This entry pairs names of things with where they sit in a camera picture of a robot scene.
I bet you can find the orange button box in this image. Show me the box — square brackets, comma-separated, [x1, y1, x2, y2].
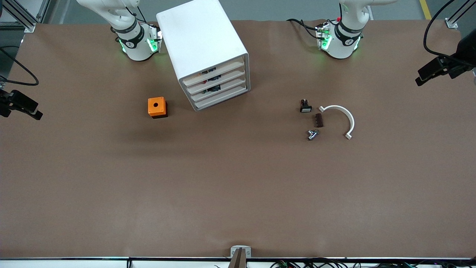
[148, 97, 168, 119]

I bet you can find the white curved bracket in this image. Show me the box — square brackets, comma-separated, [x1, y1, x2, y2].
[319, 105, 355, 140]

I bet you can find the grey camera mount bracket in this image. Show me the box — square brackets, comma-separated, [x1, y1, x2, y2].
[228, 245, 252, 268]

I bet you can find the white plastic drawer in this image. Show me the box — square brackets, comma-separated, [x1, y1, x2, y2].
[186, 69, 247, 94]
[190, 77, 247, 102]
[193, 85, 248, 110]
[182, 61, 246, 87]

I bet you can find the clear base connector box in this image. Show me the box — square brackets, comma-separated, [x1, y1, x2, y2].
[148, 24, 163, 52]
[316, 22, 332, 51]

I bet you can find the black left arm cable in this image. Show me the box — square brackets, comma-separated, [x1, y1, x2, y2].
[424, 0, 460, 57]

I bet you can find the black base cable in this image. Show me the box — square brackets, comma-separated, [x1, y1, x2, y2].
[286, 18, 321, 40]
[125, 4, 148, 25]

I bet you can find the aluminium frame profile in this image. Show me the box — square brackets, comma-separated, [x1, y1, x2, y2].
[0, 0, 49, 32]
[444, 0, 470, 29]

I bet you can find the white drawer cabinet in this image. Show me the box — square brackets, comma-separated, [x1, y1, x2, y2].
[156, 0, 251, 112]

